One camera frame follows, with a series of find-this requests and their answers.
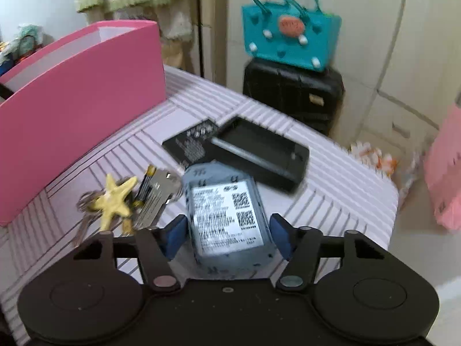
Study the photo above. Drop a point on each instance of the silver key bunch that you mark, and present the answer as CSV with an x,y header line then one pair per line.
x,y
160,191

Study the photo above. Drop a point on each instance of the pink cardboard box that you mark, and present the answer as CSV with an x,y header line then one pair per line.
x,y
90,115

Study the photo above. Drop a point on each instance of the black charger box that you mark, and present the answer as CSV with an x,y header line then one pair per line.
x,y
263,155

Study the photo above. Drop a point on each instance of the beige wardrobe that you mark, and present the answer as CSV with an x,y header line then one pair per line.
x,y
378,43

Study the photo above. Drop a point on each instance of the orange white snack packets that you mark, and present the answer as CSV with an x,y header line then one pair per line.
x,y
371,151

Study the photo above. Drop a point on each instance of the pale green plush item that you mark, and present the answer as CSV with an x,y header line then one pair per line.
x,y
30,34

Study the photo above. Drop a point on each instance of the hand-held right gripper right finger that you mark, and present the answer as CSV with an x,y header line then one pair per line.
x,y
279,234

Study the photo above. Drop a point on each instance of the teal tote bag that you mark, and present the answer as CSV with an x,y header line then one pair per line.
x,y
273,43

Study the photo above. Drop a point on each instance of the grey-blue labelled device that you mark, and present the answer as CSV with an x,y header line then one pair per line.
x,y
223,202

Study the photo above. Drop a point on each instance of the black suitcase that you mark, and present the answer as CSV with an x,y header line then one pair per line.
x,y
288,93

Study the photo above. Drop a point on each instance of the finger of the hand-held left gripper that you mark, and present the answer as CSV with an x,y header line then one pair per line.
x,y
5,91

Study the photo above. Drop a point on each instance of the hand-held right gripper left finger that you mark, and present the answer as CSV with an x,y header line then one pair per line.
x,y
176,234

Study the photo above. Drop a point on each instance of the pink shopping bag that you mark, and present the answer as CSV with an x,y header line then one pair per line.
x,y
446,173

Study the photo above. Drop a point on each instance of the flat black battery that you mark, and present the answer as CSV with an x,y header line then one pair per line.
x,y
191,142

